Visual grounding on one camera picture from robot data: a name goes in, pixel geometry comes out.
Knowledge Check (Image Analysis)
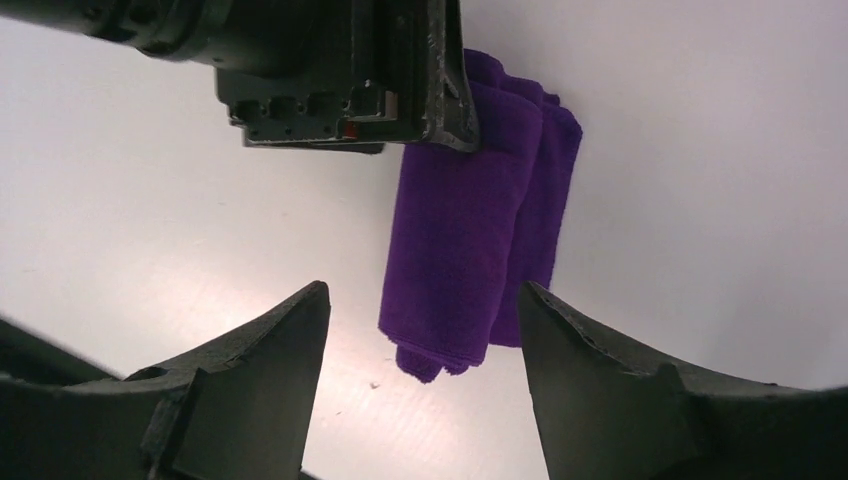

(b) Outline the purple towel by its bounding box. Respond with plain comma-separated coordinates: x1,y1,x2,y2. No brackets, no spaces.
378,50,583,383

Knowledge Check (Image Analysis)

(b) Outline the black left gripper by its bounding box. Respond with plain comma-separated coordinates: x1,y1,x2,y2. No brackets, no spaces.
1,0,480,154

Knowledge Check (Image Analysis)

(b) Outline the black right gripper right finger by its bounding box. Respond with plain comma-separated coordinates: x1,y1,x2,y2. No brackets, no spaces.
517,283,847,479

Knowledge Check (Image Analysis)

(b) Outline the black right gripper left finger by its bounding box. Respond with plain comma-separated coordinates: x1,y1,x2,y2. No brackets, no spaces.
1,281,330,479

